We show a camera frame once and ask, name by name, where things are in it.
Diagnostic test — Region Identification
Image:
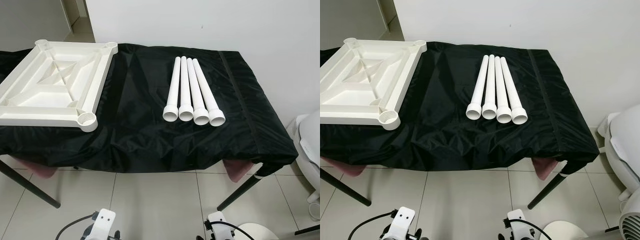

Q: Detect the white round floor base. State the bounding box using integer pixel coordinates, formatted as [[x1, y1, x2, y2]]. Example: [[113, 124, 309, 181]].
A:
[[234, 223, 273, 240], [541, 221, 589, 240]]

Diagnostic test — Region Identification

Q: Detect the white rounded appliance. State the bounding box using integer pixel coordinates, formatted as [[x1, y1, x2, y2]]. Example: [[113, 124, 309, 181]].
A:
[[597, 103, 640, 201], [292, 112, 321, 221]]

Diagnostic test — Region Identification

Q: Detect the white grille fan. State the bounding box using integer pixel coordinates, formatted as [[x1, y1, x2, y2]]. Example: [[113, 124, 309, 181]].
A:
[[618, 192, 640, 240]]

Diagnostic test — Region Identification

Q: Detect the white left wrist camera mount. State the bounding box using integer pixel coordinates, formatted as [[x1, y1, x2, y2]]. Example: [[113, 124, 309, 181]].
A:
[[82, 208, 117, 240], [380, 206, 416, 240]]

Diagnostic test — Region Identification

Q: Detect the black cloth table cover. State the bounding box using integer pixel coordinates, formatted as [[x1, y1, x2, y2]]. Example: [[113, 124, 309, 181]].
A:
[[0, 42, 299, 177], [320, 41, 600, 174]]

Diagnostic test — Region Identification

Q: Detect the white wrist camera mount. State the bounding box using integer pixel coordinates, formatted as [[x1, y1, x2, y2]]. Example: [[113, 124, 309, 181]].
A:
[[505, 209, 527, 240], [380, 206, 416, 240], [206, 211, 228, 240], [82, 208, 117, 240]]

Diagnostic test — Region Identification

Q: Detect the pink table corner piece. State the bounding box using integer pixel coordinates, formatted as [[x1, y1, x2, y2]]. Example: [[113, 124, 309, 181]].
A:
[[531, 157, 560, 181], [223, 159, 256, 183], [10, 159, 58, 179], [320, 156, 366, 177]]

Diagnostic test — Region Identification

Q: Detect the black metal work table leg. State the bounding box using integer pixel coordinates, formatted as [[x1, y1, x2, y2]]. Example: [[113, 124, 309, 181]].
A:
[[216, 172, 263, 212], [0, 159, 62, 209], [527, 171, 571, 210], [320, 167, 372, 207]]

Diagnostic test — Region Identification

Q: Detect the white plastic children table top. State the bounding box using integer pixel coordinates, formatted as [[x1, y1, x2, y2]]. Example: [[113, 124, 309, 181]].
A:
[[320, 38, 428, 131], [0, 39, 119, 133]]

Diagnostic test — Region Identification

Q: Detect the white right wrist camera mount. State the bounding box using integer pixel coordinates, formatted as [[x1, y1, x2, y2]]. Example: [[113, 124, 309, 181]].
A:
[[206, 211, 228, 240], [505, 209, 527, 240]]

